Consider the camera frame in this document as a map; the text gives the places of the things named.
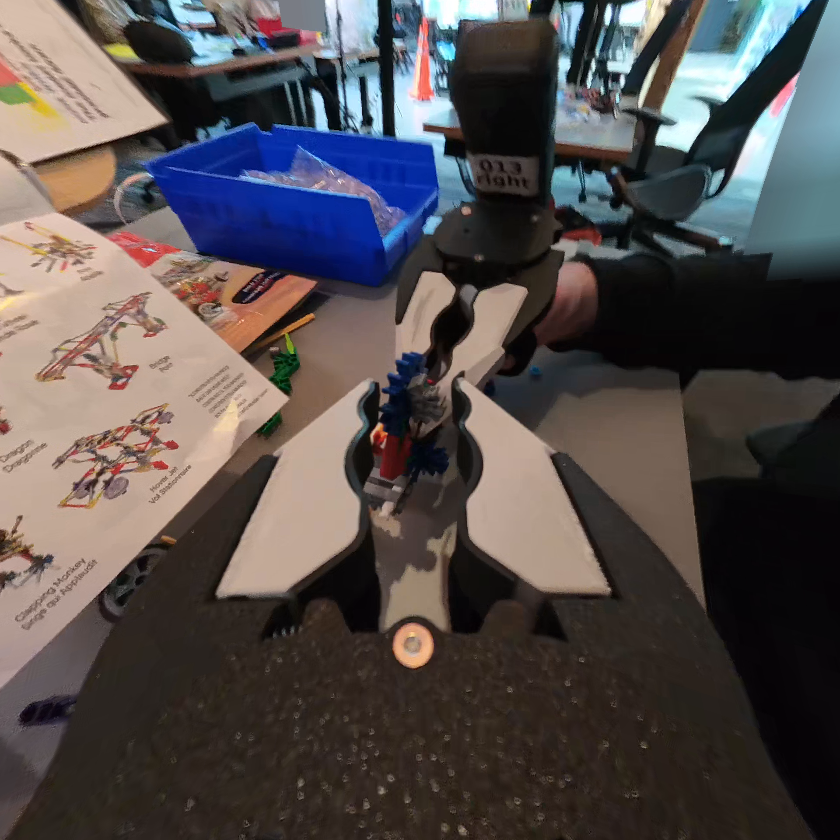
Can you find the colourful construction toy model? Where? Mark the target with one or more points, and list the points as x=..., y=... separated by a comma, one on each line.
x=392, y=453

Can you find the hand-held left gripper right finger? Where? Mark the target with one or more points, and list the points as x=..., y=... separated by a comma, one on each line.
x=531, y=518

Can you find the clear plastic bag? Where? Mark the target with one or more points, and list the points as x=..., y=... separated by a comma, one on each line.
x=328, y=187

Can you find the brick building instruction sheet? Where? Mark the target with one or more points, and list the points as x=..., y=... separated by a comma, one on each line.
x=65, y=79

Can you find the black wheel with grey hub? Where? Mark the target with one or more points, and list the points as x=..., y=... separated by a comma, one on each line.
x=128, y=584

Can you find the background work table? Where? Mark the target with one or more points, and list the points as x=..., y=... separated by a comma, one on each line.
x=216, y=65

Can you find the long yellow rod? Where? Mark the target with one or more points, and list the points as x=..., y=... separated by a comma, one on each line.
x=282, y=333

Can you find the wooden support post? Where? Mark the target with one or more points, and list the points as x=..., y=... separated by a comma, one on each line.
x=673, y=52

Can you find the red tool bag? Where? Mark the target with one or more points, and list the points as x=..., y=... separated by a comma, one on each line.
x=581, y=234

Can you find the black metal pole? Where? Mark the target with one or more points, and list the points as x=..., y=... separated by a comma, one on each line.
x=386, y=65

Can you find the white instruction booklet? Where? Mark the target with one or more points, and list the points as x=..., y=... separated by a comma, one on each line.
x=23, y=197

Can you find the person's torso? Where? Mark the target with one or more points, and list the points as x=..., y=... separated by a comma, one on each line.
x=774, y=623

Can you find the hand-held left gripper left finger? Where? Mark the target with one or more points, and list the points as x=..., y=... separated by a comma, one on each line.
x=302, y=518

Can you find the blue plastic bin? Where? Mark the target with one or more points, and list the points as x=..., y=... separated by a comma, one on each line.
x=275, y=223

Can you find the purple connector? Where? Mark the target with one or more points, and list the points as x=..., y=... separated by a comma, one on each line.
x=46, y=710

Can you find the wooden table with black legs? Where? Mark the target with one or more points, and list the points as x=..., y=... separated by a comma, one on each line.
x=590, y=138

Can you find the orange traffic cone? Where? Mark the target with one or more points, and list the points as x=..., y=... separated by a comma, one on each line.
x=423, y=65

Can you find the person's right hand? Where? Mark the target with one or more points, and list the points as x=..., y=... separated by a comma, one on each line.
x=571, y=302

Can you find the blue snowflake connector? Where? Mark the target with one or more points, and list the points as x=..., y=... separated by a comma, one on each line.
x=394, y=400

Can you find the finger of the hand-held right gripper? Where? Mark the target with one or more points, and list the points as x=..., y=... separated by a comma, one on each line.
x=420, y=308
x=492, y=328

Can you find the black office chair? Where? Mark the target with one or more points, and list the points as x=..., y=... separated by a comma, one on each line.
x=676, y=190

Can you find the brown plastic bag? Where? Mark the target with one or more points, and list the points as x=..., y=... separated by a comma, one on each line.
x=249, y=295

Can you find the person's right forearm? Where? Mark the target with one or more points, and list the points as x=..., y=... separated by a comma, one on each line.
x=689, y=315

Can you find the round wooden board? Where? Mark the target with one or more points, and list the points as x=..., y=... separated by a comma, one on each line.
x=75, y=177

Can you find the toy models instruction sheet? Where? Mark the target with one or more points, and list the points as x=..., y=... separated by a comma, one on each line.
x=118, y=407

